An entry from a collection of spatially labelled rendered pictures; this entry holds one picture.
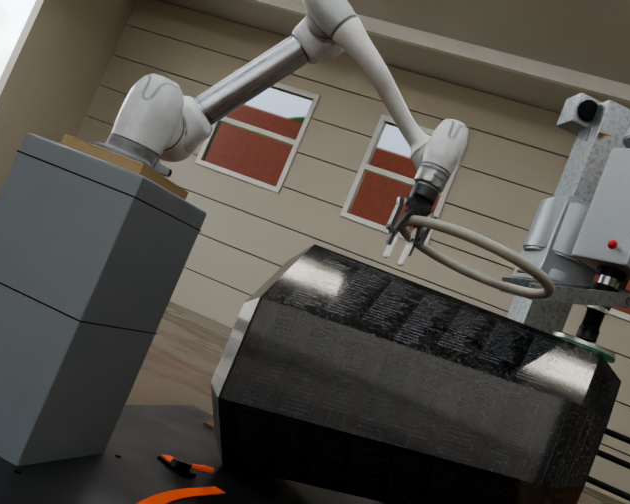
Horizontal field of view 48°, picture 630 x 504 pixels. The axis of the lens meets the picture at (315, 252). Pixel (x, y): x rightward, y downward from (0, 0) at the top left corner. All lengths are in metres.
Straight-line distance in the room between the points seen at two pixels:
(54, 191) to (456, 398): 1.30
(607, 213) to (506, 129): 6.64
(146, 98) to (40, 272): 0.57
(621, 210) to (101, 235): 1.69
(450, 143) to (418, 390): 0.76
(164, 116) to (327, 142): 7.48
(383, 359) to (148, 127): 0.99
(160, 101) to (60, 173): 0.35
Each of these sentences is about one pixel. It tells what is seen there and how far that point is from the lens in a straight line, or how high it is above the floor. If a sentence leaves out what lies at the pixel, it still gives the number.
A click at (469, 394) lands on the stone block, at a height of 0.59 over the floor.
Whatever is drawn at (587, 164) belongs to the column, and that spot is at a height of 1.73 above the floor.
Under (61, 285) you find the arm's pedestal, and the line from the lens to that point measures 1.93.
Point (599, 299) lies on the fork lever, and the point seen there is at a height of 1.04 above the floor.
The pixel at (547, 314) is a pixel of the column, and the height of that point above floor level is 1.03.
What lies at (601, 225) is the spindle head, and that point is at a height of 1.30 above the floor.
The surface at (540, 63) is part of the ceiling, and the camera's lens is 8.19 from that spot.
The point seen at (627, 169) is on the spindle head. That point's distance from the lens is 2.69.
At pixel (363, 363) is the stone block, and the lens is 2.27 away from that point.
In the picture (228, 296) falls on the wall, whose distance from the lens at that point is 9.46.
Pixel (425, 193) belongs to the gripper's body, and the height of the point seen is 1.07.
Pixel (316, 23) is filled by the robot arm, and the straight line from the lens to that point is 2.23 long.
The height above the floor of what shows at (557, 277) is 1.19.
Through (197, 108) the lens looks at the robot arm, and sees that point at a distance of 2.29.
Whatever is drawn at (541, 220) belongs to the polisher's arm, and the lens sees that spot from 3.39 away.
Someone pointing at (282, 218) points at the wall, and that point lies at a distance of 9.39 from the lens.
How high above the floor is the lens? 0.65
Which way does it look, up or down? 4 degrees up
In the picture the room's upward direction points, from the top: 23 degrees clockwise
